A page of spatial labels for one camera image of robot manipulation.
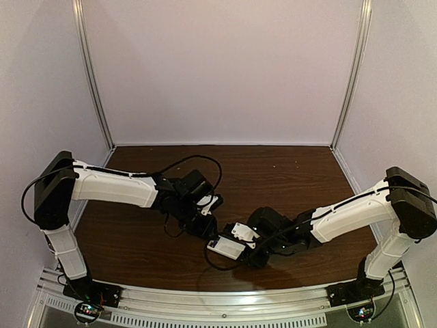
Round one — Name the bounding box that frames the white remote control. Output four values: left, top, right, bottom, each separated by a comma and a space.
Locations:
207, 236, 246, 260

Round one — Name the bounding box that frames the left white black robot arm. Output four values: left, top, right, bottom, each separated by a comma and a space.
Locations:
22, 151, 223, 303

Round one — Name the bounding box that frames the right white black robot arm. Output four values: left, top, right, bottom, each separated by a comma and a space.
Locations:
241, 167, 436, 302

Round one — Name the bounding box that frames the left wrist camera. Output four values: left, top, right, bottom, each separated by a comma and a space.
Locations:
197, 194, 223, 216

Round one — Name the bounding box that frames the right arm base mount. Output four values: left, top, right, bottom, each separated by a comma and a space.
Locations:
326, 280, 385, 324

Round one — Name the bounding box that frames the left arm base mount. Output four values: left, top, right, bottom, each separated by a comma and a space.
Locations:
63, 279, 122, 326

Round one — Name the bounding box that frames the left black braided cable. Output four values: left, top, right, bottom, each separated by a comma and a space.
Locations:
20, 155, 223, 236

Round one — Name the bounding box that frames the black braided cable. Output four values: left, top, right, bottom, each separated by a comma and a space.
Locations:
203, 184, 437, 271
20, 155, 223, 236

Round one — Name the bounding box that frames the right black braided cable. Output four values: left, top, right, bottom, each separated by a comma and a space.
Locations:
203, 184, 437, 271

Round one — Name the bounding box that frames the left aluminium corner post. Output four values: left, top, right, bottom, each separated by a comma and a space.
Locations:
72, 0, 115, 151

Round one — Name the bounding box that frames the aluminium corner post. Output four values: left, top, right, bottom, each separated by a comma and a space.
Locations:
72, 0, 115, 151
330, 0, 373, 150

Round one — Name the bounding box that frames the right aluminium corner post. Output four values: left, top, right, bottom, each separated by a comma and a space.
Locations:
330, 0, 373, 150

